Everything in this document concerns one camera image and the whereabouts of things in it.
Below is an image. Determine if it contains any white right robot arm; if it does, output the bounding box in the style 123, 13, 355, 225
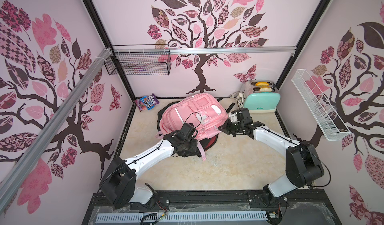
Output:
219, 119, 329, 201

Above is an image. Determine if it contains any yellow toast slice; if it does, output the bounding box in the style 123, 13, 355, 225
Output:
255, 82, 270, 87
259, 87, 274, 92

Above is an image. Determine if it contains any white vented cable duct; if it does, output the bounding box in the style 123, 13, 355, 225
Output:
95, 211, 268, 225

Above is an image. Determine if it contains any aluminium rail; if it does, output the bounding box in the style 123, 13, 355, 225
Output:
114, 46, 297, 55
1, 48, 112, 213

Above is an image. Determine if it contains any white toaster power cord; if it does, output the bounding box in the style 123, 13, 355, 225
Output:
229, 91, 247, 114

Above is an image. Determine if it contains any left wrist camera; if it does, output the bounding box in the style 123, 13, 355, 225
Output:
180, 123, 197, 139

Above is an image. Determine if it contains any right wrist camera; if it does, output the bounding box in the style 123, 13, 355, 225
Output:
229, 108, 253, 125

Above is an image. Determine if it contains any aluminium rail left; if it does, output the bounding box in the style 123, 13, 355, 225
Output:
1, 48, 112, 213

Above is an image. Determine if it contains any yellow toast slice back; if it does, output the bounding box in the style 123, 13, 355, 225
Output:
255, 82, 270, 87

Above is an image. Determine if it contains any white wire shelf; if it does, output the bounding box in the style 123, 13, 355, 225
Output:
292, 69, 352, 141

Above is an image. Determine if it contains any yellow toast slice front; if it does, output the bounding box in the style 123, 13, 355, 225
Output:
259, 87, 274, 92

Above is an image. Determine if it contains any pink backpack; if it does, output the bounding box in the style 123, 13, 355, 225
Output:
155, 92, 230, 161

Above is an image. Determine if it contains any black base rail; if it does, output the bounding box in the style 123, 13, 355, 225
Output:
82, 189, 331, 215

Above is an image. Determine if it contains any purple candy bag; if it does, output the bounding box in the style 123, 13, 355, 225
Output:
134, 94, 160, 112

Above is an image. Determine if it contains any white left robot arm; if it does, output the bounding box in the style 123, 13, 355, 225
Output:
99, 128, 204, 209

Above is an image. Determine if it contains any mint green toaster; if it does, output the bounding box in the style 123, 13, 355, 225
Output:
241, 80, 281, 113

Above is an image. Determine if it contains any black wire basket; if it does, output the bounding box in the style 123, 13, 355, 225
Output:
104, 44, 172, 76

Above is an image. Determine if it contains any aluminium rail back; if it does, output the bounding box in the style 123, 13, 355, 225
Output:
114, 46, 297, 55

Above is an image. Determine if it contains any red backpack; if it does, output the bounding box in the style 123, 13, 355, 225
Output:
200, 134, 219, 151

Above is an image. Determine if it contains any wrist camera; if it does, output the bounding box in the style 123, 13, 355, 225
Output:
229, 108, 253, 125
180, 123, 197, 139

